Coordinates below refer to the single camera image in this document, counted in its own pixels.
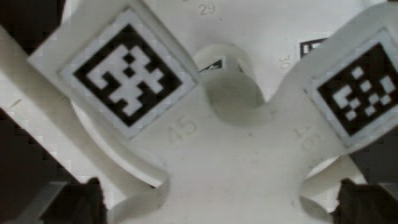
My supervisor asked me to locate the white cylindrical table leg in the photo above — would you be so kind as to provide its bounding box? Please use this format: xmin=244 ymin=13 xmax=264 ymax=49
xmin=193 ymin=44 xmax=268 ymax=127

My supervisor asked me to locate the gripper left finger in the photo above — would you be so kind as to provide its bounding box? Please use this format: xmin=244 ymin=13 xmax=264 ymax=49
xmin=10 ymin=178 xmax=108 ymax=224

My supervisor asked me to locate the white cross-shaped table base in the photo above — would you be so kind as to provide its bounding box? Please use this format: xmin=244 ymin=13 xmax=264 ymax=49
xmin=24 ymin=0 xmax=398 ymax=224

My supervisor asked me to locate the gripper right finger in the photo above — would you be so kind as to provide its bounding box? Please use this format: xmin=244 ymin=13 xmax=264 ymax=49
xmin=332 ymin=179 xmax=398 ymax=224

